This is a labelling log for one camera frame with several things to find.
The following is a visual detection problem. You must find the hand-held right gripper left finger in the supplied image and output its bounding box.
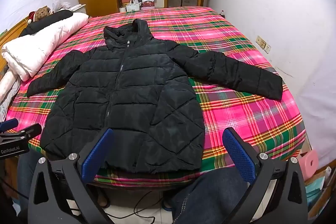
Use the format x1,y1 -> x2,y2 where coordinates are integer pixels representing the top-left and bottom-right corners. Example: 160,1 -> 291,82
28,128 -> 116,224

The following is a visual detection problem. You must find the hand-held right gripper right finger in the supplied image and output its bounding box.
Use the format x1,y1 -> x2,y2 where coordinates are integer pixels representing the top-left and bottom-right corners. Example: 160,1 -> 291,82
222,127 -> 309,224

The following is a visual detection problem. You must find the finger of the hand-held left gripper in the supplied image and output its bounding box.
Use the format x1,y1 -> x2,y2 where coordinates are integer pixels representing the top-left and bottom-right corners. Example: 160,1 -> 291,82
0,118 -> 19,133
13,123 -> 42,141

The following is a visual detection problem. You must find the black puffer jacket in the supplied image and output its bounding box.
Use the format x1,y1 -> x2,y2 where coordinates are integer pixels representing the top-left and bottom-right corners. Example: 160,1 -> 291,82
26,19 -> 283,174

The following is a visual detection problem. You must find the person's left leg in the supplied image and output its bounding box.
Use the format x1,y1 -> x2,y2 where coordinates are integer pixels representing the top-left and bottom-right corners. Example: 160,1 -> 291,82
16,151 -> 45,214

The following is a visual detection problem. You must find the person's leg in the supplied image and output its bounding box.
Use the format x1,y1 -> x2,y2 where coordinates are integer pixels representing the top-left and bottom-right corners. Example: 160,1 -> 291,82
171,166 -> 252,224
16,151 -> 45,214

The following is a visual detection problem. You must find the pink pillow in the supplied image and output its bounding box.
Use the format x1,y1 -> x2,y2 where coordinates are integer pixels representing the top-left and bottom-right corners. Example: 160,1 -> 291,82
0,68 -> 22,105

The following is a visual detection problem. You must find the pink plaid bed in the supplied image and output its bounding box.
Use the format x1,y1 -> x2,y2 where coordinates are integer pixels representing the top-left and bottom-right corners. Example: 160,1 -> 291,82
5,6 -> 307,188

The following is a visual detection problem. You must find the person's right leg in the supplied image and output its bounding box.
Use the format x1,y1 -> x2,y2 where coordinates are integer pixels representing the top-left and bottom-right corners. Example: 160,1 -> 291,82
171,166 -> 252,224

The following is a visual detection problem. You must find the pink foam block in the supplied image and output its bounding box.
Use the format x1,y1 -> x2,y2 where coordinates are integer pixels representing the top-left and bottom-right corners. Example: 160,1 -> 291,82
299,150 -> 319,167

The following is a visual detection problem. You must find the wooden crate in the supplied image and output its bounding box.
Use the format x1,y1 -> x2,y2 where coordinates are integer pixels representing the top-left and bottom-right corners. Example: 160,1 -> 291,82
304,166 -> 336,215

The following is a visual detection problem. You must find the white duvet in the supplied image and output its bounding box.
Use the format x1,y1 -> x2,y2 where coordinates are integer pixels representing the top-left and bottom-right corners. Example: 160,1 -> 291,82
1,12 -> 90,82

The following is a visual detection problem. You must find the wooden headboard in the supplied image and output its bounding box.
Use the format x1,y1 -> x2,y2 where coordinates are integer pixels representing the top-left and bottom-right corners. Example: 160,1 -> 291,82
0,19 -> 29,43

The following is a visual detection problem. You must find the black pillow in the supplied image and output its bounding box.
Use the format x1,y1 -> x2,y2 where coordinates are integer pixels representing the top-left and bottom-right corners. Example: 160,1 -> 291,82
19,9 -> 74,37

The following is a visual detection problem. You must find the brown plush toy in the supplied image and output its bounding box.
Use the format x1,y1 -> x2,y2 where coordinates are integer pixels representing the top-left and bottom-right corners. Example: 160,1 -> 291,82
28,7 -> 52,23

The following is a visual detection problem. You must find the white shopping bag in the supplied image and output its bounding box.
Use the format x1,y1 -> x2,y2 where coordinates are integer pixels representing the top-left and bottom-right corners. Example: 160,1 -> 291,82
125,0 -> 140,12

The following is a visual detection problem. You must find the black floor cable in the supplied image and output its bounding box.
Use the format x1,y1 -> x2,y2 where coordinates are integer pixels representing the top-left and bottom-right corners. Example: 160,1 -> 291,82
133,187 -> 168,218

